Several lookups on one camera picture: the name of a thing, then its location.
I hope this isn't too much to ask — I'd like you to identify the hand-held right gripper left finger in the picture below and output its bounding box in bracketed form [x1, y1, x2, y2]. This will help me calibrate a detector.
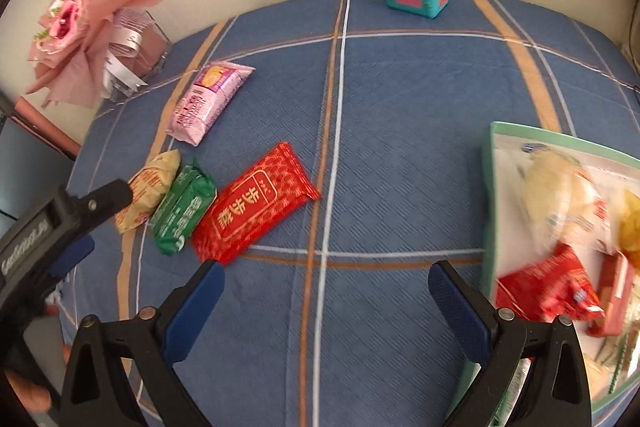
[60, 258, 226, 427]

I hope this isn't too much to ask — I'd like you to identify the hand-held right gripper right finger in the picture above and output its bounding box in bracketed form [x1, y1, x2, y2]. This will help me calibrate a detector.
[427, 260, 594, 427]

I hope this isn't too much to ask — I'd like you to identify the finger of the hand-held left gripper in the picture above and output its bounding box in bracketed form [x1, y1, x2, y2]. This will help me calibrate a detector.
[47, 234, 96, 280]
[59, 178, 134, 235]

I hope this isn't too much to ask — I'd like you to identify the yellow snack packet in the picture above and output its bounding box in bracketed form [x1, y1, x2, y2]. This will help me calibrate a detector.
[114, 149, 182, 235]

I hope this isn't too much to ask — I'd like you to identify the small red snack packet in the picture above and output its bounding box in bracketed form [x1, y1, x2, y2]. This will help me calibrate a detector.
[495, 243, 606, 323]

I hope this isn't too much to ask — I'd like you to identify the green-rimmed cardboard box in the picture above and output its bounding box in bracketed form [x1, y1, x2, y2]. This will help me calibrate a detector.
[460, 121, 640, 427]

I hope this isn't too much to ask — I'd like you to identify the large red snack packet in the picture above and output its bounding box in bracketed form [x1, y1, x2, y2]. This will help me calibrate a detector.
[191, 142, 321, 265]

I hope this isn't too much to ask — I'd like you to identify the person's left hand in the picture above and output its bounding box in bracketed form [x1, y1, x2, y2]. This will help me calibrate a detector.
[4, 369, 54, 413]

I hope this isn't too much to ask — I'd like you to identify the dark cabinet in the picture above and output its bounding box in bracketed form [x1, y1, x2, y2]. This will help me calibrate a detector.
[0, 92, 83, 228]

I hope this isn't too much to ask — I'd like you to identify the pink snack packet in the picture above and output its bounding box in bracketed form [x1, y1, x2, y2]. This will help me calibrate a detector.
[165, 61, 256, 146]

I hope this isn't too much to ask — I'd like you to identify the clear steamed bun packet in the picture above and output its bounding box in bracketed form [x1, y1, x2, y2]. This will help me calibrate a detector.
[515, 152, 618, 253]

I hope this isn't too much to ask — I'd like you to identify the red and beige snack packet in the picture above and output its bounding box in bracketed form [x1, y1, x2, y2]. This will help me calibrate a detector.
[586, 252, 638, 339]

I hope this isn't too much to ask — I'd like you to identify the clear pink box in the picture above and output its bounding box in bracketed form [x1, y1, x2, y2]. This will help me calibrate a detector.
[107, 7, 173, 82]

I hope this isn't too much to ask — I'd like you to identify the clear green-striped snack packet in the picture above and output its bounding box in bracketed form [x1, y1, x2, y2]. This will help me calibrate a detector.
[595, 322, 640, 395]

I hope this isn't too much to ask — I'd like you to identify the pink flower bouquet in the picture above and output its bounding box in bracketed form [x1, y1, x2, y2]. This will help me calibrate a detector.
[25, 0, 177, 110]

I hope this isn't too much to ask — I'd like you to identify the yellow bread packet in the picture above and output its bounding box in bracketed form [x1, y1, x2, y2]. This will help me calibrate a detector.
[607, 189, 640, 258]

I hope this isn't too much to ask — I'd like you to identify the blue plaid cloth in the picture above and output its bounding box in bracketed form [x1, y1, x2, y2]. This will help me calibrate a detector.
[57, 0, 640, 427]

